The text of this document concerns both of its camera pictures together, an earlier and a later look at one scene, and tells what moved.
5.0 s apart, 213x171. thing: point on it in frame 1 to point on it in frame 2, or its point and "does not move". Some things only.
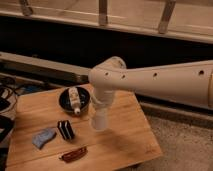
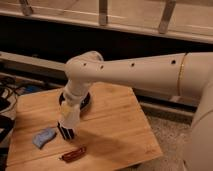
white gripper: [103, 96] to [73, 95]
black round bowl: [83, 99] does not move
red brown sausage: [73, 154] does not move
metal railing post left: [26, 10] does not move
